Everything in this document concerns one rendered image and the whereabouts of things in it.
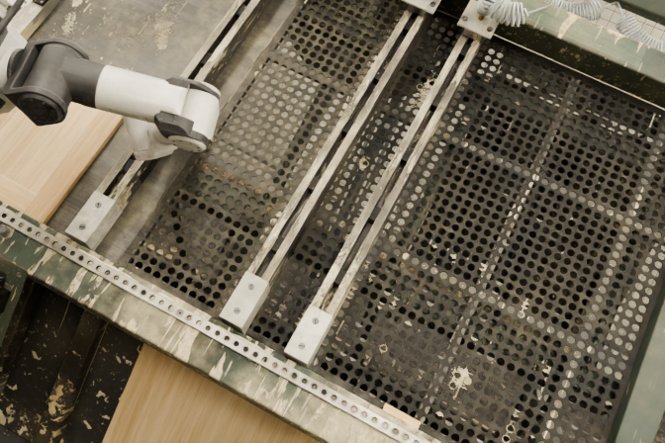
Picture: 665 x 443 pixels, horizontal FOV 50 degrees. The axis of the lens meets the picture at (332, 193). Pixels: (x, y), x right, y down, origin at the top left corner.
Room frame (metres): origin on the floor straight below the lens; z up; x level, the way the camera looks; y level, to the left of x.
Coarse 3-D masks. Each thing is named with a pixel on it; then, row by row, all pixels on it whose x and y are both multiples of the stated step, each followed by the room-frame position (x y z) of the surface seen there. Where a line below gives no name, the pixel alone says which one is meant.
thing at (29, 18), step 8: (48, 0) 2.02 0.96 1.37; (56, 0) 2.05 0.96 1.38; (24, 8) 2.00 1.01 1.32; (32, 8) 2.00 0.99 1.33; (40, 8) 2.00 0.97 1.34; (48, 8) 2.03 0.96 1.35; (16, 16) 1.98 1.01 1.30; (24, 16) 1.98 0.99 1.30; (32, 16) 1.99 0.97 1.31; (40, 16) 2.01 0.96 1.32; (16, 24) 1.97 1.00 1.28; (24, 24) 1.97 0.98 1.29; (32, 24) 1.99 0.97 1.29; (40, 24) 2.02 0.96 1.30; (24, 32) 1.97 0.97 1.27; (32, 32) 2.00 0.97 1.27
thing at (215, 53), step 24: (240, 0) 2.04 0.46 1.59; (264, 0) 2.08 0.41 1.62; (240, 24) 2.00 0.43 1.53; (216, 48) 1.99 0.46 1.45; (192, 72) 1.90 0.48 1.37; (216, 72) 1.95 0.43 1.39; (120, 168) 1.72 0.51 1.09; (144, 168) 1.76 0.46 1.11; (96, 192) 1.68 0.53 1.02; (120, 192) 1.69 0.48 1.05; (96, 216) 1.65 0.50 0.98; (96, 240) 1.66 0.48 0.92
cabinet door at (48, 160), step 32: (0, 128) 1.81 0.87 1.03; (32, 128) 1.82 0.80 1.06; (64, 128) 1.83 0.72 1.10; (96, 128) 1.84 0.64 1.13; (0, 160) 1.76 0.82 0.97; (32, 160) 1.77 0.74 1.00; (64, 160) 1.78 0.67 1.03; (0, 192) 1.71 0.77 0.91; (32, 192) 1.72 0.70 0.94; (64, 192) 1.73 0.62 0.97
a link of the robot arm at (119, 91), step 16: (112, 80) 1.35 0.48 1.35; (128, 80) 1.36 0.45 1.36; (144, 80) 1.37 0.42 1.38; (160, 80) 1.39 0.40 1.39; (176, 80) 1.40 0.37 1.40; (192, 80) 1.41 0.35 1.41; (96, 96) 1.34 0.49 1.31; (112, 96) 1.35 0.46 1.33; (128, 96) 1.35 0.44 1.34; (144, 96) 1.35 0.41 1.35; (160, 96) 1.36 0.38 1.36; (176, 96) 1.37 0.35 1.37; (112, 112) 1.38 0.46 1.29; (128, 112) 1.36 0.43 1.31; (144, 112) 1.36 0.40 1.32; (160, 112) 1.36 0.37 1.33; (176, 112) 1.36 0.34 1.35; (160, 128) 1.36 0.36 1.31; (176, 128) 1.36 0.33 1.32; (192, 128) 1.38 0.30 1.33; (176, 144) 1.42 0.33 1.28; (192, 144) 1.40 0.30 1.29
